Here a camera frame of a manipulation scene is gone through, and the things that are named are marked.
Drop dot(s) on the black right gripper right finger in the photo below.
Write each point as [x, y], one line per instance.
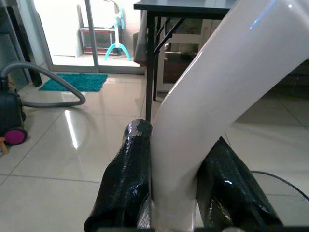
[229, 183]

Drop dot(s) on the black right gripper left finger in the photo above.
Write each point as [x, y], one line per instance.
[128, 174]

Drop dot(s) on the teal shaggy floor mat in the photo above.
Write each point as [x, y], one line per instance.
[77, 81]

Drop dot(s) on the black folding table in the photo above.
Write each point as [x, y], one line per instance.
[154, 48]

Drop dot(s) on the black vacuum cleaner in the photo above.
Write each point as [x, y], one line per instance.
[10, 113]

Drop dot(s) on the white glass door cabinet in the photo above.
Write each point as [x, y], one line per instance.
[181, 53]

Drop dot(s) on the teal and white standing fan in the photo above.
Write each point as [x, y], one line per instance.
[118, 36]

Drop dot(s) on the sliding glass door frame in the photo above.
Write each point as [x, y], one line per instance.
[91, 36]

